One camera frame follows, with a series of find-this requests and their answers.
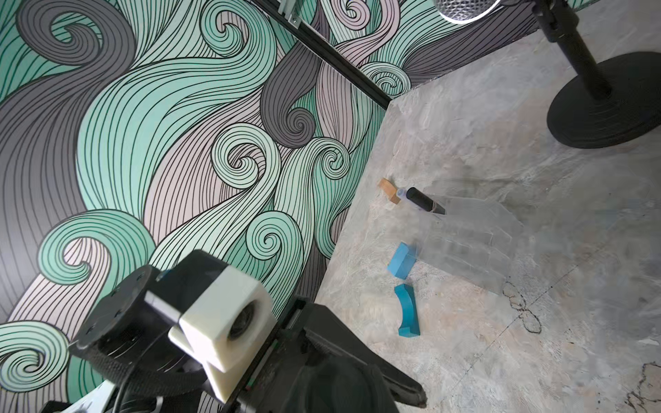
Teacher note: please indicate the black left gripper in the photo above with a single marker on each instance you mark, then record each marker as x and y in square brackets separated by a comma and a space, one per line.
[126, 340]

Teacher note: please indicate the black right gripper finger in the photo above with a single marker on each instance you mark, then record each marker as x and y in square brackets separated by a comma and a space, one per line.
[340, 371]

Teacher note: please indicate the clear acrylic lipstick organizer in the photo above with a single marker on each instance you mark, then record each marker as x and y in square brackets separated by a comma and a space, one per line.
[475, 240]

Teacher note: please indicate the teal curved arch block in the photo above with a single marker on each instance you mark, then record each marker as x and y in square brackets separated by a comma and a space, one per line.
[409, 326]

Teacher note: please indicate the light blue rectangular block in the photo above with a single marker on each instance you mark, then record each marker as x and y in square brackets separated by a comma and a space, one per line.
[402, 261]

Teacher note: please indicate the tan wooden block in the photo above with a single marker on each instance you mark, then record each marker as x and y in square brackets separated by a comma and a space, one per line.
[390, 190]

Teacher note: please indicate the silver mesh microphone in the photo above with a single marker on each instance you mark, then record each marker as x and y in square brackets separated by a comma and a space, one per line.
[462, 12]

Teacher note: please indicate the black microphone stand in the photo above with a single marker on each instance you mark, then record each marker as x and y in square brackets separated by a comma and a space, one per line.
[607, 103]

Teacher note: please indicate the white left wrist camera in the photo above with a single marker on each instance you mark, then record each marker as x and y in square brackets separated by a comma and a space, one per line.
[222, 325]

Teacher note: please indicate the black corner frame post left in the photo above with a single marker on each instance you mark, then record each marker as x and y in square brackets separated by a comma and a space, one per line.
[312, 40]

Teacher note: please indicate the aluminium rail back wall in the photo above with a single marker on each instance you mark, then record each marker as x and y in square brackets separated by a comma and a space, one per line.
[290, 10]

